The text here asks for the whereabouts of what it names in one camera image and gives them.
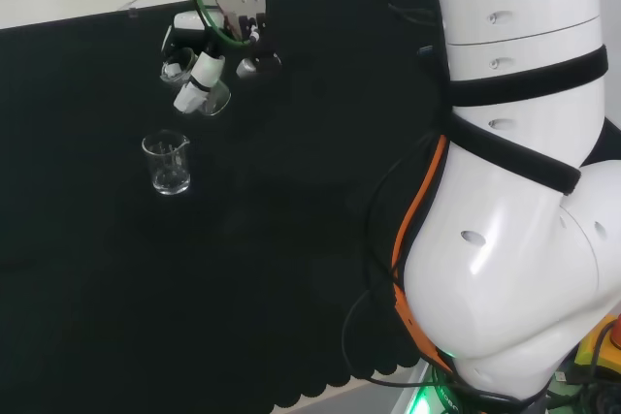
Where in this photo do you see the yellow stop button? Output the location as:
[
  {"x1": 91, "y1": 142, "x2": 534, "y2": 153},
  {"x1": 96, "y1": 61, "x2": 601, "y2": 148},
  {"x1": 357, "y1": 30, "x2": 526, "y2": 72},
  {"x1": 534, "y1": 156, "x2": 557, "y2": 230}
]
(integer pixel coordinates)
[{"x1": 574, "y1": 312, "x2": 621, "y2": 372}]

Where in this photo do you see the black bench cloth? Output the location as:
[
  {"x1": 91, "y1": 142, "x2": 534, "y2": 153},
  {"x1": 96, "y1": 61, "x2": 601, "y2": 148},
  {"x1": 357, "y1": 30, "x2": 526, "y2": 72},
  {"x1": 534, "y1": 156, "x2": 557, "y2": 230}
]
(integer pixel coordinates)
[{"x1": 0, "y1": 0, "x2": 453, "y2": 414}]

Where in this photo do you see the long black cable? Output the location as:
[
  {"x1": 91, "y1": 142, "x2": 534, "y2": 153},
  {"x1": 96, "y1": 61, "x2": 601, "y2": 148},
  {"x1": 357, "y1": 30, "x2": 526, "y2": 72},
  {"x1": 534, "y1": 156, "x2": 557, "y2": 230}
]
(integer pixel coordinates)
[{"x1": 341, "y1": 131, "x2": 539, "y2": 411}]

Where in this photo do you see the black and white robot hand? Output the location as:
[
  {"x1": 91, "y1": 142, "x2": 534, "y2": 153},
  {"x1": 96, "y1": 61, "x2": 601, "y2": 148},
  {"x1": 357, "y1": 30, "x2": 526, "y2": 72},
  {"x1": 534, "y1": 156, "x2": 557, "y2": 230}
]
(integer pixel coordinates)
[{"x1": 159, "y1": 0, "x2": 283, "y2": 116}]

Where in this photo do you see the clear glass beaker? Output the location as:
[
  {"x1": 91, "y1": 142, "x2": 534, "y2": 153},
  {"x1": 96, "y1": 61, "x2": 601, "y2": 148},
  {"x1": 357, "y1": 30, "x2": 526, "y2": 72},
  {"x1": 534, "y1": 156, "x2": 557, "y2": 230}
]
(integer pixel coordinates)
[
  {"x1": 141, "y1": 129, "x2": 192, "y2": 197},
  {"x1": 160, "y1": 47, "x2": 233, "y2": 117}
]

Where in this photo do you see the orange cable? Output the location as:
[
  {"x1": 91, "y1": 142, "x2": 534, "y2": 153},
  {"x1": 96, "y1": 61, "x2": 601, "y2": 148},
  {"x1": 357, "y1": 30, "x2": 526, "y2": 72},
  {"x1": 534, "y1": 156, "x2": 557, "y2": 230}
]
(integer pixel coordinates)
[{"x1": 389, "y1": 134, "x2": 456, "y2": 372}]

